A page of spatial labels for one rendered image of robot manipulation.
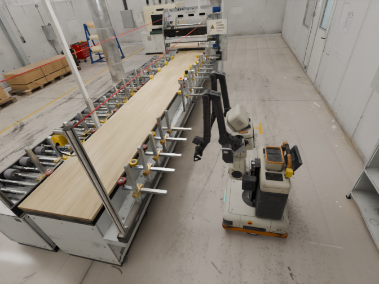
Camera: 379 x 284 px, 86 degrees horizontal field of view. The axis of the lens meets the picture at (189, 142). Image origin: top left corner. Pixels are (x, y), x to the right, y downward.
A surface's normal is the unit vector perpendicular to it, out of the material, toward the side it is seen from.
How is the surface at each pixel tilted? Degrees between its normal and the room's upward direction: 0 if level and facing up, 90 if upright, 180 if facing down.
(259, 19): 90
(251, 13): 90
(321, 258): 0
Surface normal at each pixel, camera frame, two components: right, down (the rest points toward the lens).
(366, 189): -0.22, 0.59
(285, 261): -0.10, -0.80
